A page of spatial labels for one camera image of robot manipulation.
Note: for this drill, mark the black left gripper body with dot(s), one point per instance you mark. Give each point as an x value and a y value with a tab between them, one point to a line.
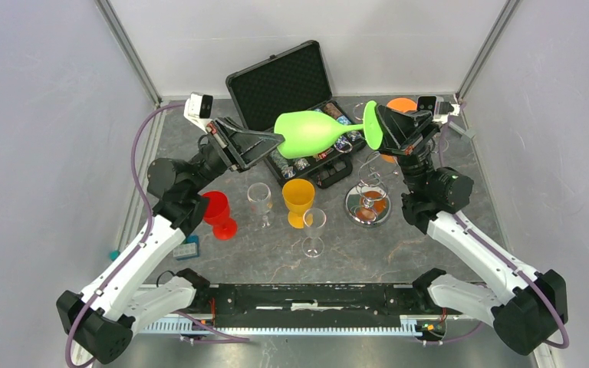
218	156

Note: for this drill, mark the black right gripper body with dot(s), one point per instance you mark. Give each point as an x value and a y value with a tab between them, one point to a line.
419	162

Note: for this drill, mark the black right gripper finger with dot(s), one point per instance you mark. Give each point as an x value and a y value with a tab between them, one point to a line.
417	144
393	123

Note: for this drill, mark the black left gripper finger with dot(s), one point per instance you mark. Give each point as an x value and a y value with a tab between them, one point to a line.
253	149
239	134

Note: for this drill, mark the orange plastic wine glass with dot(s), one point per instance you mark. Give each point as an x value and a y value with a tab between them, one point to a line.
404	105

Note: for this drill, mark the clear wine glass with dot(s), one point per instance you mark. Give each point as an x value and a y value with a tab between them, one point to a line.
314	222
260	200

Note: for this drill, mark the red plastic wine glass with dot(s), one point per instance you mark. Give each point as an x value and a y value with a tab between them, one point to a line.
218	215

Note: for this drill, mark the green plastic wine glass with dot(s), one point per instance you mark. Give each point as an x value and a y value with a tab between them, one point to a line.
307	133

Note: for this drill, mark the yellow plastic wine glass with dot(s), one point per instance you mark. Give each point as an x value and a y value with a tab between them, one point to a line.
298	195

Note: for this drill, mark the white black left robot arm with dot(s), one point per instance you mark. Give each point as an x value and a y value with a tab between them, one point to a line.
108	313

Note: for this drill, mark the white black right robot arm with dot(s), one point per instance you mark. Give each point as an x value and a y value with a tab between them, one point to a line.
525	307

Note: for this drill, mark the black poker chip case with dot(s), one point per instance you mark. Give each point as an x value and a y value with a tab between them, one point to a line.
291	81

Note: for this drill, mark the green blue toy bricks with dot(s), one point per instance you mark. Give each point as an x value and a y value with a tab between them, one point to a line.
188	249

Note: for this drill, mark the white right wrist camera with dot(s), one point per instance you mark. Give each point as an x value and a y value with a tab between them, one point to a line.
442	110

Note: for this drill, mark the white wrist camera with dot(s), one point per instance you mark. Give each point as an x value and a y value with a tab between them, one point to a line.
442	110
198	108

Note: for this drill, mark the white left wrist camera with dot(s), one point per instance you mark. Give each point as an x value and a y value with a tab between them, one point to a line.
198	108

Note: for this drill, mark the grey metal floor bracket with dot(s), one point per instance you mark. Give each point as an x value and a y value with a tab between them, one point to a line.
465	134

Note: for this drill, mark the chrome wire wine glass rack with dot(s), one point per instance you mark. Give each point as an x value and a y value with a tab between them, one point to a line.
368	203

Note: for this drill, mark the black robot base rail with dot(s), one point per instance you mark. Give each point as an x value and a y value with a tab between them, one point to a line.
244	310

